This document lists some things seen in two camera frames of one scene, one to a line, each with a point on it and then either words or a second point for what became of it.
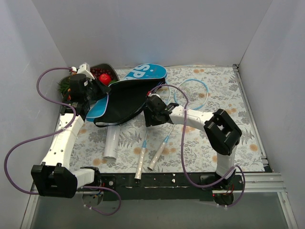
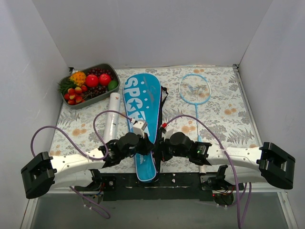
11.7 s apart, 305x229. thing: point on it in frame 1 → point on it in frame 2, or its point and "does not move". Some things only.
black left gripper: (96, 87) → (147, 147)
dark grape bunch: (96, 72) does not move
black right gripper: (149, 115) → (162, 146)
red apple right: (105, 78) does not move
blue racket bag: (125, 99) → (143, 96)
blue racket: (165, 92) → (195, 88)
